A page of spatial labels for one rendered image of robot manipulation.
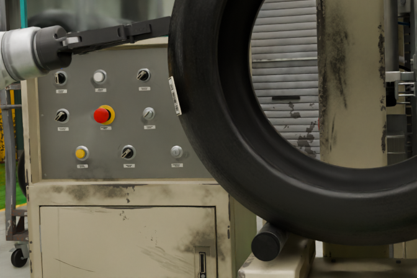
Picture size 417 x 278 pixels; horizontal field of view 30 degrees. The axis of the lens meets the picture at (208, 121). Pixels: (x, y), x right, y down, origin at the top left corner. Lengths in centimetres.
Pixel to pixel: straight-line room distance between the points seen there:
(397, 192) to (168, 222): 94
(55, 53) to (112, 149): 74
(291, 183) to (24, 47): 52
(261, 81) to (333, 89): 941
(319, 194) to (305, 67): 959
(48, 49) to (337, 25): 55
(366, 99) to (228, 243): 62
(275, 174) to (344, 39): 45
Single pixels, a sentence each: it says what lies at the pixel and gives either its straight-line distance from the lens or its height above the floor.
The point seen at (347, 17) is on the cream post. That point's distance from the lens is 153.
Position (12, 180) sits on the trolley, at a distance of 511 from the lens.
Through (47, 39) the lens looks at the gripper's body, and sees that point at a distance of 136.
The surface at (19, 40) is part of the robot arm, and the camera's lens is 138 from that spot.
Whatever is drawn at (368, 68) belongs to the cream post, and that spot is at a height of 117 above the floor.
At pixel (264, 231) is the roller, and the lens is 120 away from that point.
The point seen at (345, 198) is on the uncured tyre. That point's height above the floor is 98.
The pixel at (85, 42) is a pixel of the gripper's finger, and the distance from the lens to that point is 132.
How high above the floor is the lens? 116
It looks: 3 degrees down
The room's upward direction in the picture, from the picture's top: 2 degrees counter-clockwise
